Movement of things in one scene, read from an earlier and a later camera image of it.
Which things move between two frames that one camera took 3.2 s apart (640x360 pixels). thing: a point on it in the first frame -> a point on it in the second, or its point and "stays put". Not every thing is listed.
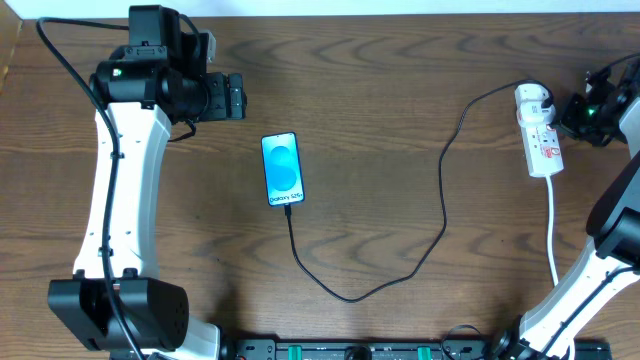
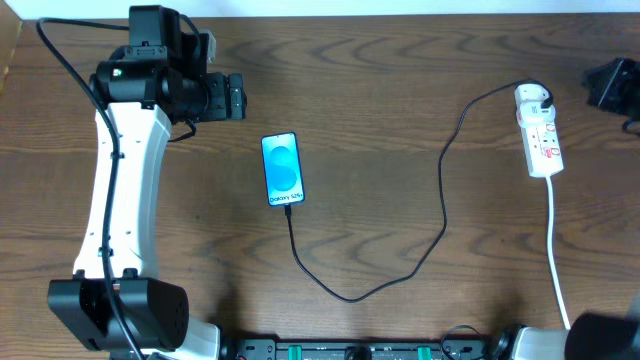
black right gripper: (576, 118) -> (615, 84)
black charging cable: (414, 272) stays put
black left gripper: (235, 96) stays put
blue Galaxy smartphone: (282, 168) stays put
